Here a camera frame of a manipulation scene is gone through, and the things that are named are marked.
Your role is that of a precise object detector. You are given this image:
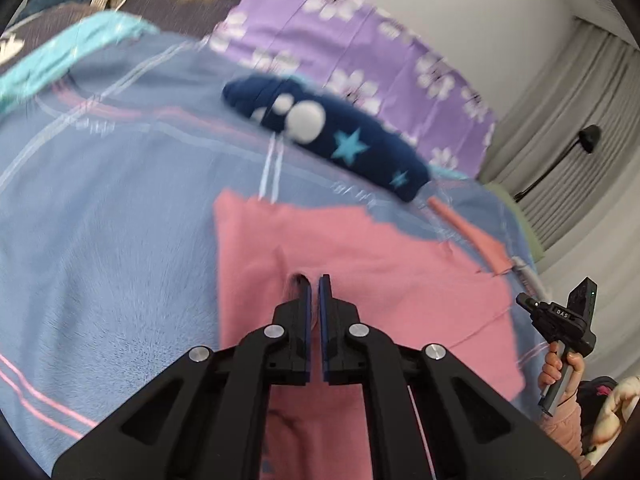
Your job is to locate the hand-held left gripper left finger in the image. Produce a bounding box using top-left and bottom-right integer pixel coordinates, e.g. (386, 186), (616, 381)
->
(51, 275), (314, 480)

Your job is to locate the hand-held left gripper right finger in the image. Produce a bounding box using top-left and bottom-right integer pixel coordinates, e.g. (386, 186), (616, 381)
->
(318, 274), (583, 480)

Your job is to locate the pink long-sleeve shirt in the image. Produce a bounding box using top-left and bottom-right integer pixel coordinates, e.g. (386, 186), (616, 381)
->
(212, 187), (527, 480)

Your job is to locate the salmon garment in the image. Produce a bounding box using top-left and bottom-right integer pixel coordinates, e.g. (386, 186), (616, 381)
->
(427, 196), (514, 277)

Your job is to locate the person's right forearm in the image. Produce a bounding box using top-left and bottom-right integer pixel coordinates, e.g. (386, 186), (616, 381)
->
(539, 390), (585, 467)

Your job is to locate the person's right hand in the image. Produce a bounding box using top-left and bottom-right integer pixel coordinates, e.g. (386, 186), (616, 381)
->
(539, 347), (585, 397)

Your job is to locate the light green pillow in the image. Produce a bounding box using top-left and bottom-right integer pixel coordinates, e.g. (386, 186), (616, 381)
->
(480, 182), (546, 267)

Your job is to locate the cream fleece cloth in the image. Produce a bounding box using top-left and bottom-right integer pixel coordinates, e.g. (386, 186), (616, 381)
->
(585, 374), (640, 467)

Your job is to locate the black floor lamp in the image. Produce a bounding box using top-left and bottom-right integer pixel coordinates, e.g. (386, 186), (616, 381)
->
(512, 124), (602, 204)

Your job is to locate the navy star print fleece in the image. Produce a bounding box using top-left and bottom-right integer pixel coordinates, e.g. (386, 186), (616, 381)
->
(221, 75), (433, 205)

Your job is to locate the blue plaid bed sheet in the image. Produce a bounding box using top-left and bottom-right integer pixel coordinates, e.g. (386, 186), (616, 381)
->
(0, 30), (551, 461)

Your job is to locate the white pleated curtain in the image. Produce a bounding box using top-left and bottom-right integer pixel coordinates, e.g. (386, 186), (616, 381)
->
(477, 15), (640, 272)

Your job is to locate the purple floral pillow cover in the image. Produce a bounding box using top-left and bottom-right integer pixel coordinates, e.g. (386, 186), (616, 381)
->
(209, 0), (497, 179)

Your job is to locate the turquoise blanket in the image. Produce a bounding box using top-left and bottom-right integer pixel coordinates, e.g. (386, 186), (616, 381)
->
(0, 10), (161, 111)

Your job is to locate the dark deer print bed cover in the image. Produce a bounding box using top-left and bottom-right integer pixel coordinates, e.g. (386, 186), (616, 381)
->
(0, 2), (96, 69)

